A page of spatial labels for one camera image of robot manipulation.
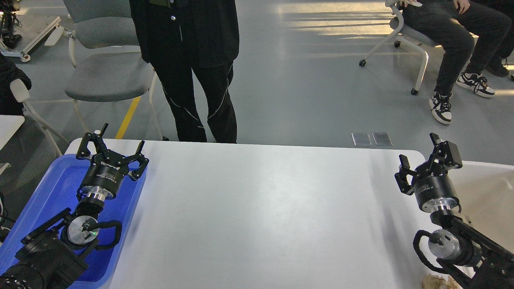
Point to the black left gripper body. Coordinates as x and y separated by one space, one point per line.
107 172

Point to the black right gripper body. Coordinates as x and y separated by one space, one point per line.
433 188

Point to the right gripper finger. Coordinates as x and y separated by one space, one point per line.
406 177
444 157

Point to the beige paper ball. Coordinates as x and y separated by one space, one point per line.
437 282

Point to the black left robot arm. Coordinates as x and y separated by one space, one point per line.
71 232

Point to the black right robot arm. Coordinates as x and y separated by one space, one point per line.
473 260

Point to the right metal floor plate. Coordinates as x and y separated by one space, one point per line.
382 139

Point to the metal floor plate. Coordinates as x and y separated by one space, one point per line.
382 139
361 139

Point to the blue plastic tray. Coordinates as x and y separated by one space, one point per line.
56 192

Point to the white plastic bin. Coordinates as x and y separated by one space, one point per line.
486 194

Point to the left metal floor plate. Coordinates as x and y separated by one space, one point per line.
361 139

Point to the white side table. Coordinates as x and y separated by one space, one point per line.
9 124

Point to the white chair at left edge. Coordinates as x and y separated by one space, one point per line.
21 94

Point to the grey office chair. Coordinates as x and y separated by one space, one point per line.
105 77

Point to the white equipment stand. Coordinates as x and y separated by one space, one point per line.
21 34

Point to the person in black clothes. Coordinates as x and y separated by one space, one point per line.
183 39

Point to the seated person black trousers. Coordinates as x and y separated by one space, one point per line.
470 33

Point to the white grey rolling chair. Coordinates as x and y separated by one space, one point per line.
404 34

